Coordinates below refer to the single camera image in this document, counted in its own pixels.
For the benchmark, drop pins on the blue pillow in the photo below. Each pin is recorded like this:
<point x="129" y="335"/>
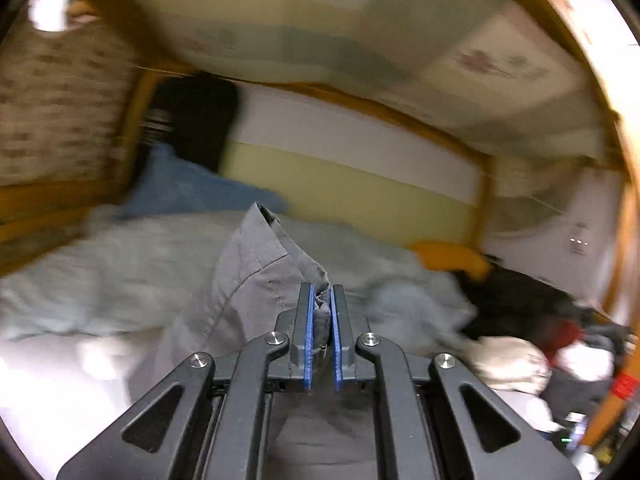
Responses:
<point x="185" y="185"/>

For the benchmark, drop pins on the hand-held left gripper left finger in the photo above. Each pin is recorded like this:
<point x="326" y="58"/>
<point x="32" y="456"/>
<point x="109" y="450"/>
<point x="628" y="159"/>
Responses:
<point x="307" y="335"/>

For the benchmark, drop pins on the dark grey cloth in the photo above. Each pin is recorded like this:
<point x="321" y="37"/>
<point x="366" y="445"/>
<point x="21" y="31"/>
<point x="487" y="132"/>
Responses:
<point x="575" y="400"/>

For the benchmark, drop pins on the wooden bed frame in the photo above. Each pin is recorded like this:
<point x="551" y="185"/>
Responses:
<point x="50" y="192"/>

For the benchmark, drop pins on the black puffer jacket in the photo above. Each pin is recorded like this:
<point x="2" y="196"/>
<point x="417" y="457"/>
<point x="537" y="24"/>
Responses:
<point x="510" y="300"/>

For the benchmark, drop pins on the orange cloth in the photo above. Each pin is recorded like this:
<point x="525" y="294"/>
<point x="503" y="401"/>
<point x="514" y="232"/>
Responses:
<point x="450" y="257"/>

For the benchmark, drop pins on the brown checked curtain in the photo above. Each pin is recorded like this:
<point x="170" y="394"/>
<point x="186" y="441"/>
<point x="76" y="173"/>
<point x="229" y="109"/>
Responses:
<point x="60" y="110"/>

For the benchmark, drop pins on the white folded sweatshirt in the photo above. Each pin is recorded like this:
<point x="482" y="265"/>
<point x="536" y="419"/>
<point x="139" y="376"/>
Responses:
<point x="510" y="362"/>

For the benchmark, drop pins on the pale checked curtain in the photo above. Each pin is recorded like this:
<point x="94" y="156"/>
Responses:
<point x="530" y="210"/>

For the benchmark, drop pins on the red flat item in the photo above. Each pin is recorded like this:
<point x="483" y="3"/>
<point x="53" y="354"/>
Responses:
<point x="565" y="335"/>

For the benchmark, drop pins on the black hanging garment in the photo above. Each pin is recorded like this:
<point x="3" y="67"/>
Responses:
<point x="200" y="115"/>

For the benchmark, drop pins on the dark grey jacket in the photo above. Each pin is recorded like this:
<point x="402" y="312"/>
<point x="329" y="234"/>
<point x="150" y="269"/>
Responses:
<point x="250" y="285"/>

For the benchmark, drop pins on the pastel checked bunk sheet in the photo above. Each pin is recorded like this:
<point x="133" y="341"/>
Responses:
<point x="350" y="35"/>

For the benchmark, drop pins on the light blue duvet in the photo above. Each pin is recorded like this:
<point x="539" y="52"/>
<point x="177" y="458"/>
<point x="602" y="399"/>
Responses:
<point x="100" y="270"/>

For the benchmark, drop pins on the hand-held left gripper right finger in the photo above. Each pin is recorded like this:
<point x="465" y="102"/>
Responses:
<point x="337" y="335"/>

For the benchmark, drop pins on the white bed sheet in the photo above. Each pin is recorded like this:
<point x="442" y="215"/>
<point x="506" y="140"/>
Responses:
<point x="60" y="385"/>

